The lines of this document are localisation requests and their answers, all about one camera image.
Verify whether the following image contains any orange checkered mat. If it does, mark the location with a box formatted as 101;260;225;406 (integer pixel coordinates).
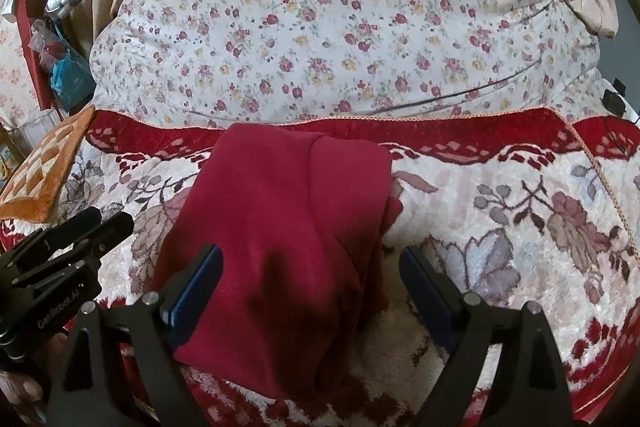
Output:
0;106;97;224

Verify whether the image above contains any person's left hand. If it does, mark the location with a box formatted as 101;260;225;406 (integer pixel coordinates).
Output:
0;332;68;415

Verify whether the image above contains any red garment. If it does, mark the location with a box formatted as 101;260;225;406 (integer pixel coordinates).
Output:
150;124;406;408

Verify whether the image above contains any black plug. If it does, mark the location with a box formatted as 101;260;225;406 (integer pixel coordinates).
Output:
602;77;628;114

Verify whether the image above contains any red and white floral blanket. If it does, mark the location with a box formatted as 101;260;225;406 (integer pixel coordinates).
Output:
0;107;640;427

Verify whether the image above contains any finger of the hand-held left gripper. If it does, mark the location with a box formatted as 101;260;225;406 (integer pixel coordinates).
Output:
0;206;104;270
10;212;136;293

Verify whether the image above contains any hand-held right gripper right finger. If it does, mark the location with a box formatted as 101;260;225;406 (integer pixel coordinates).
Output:
399;245;577;427

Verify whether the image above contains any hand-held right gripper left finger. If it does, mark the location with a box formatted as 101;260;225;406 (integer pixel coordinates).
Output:
45;244;224;427

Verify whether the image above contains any blue bag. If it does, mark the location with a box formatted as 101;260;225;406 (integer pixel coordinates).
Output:
50;49;97;112

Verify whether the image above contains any floral print duvet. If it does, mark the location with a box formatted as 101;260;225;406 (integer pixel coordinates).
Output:
90;0;601;130

